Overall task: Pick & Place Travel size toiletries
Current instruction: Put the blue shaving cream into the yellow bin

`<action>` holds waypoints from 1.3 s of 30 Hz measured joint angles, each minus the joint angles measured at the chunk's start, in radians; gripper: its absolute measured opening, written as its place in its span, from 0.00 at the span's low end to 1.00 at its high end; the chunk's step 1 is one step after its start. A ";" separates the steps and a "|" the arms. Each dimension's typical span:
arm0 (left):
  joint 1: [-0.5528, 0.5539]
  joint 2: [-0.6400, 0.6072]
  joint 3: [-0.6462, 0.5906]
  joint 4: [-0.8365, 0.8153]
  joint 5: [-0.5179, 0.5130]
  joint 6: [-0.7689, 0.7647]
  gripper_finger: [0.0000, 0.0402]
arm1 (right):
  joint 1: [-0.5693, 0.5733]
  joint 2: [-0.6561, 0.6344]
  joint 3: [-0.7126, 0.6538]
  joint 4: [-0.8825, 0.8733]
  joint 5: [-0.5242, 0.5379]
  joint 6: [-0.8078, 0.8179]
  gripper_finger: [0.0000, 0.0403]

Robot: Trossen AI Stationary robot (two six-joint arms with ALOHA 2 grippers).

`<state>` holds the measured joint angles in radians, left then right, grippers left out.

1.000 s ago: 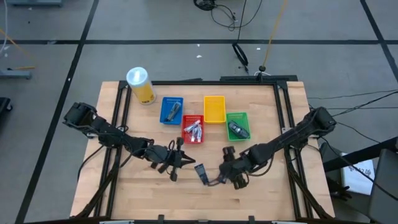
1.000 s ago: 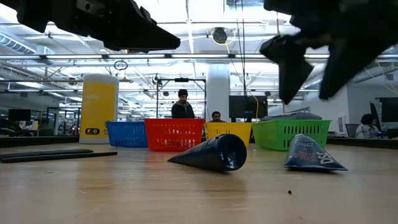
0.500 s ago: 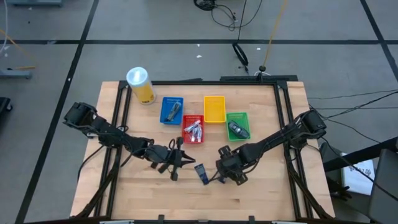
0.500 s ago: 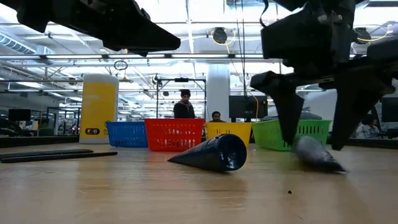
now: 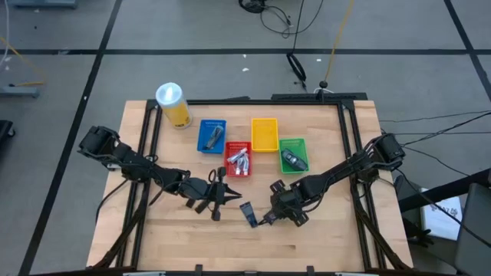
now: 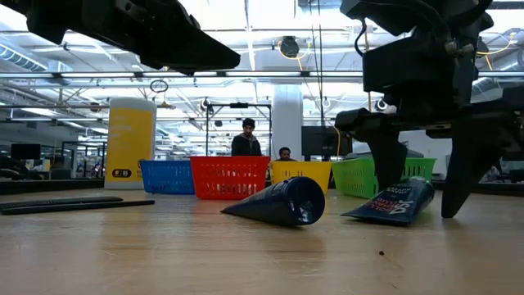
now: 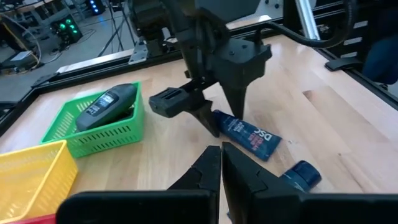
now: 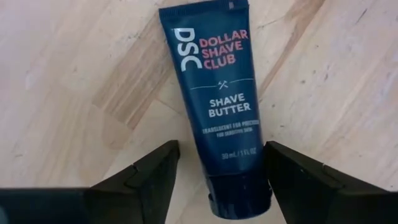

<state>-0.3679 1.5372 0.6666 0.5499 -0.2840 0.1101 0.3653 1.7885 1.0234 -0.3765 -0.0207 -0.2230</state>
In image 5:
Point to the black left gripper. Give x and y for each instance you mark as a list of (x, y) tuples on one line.
[(199, 191)]

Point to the yellow plastic basket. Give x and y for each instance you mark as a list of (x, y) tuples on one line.
[(264, 136)]

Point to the grey electric shaver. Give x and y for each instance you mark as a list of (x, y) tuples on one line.
[(294, 160)]

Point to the grey metal base foot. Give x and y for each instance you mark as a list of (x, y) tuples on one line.
[(42, 3), (19, 92)]

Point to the black diagonal beam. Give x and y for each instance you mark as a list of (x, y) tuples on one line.
[(441, 191)]

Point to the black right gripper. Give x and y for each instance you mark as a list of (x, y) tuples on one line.
[(289, 203)]

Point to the grey cabinet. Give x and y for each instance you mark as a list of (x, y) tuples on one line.
[(475, 230)]

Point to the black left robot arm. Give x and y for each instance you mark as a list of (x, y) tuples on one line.
[(134, 168)]

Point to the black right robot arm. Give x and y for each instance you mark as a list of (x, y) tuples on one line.
[(345, 170)]

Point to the yellow white wipes canister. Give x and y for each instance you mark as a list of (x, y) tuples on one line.
[(174, 109)]

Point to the black aluminium table frame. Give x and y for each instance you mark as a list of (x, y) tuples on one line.
[(268, 102)]

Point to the green plastic basket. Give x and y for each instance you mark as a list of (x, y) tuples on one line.
[(295, 143)]

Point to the red plastic basket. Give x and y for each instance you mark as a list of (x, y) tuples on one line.
[(232, 170)]

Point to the blue plastic basket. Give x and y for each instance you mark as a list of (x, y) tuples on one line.
[(203, 132)]

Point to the white printed cardboard box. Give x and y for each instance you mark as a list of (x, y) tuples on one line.
[(441, 218)]

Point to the white light bar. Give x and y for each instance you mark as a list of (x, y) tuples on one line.
[(356, 274), (144, 273)]

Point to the black table clamp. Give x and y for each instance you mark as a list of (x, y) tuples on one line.
[(310, 270), (198, 268)]

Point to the dark blue cream tube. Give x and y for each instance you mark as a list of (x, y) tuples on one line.
[(248, 214), (270, 218)]

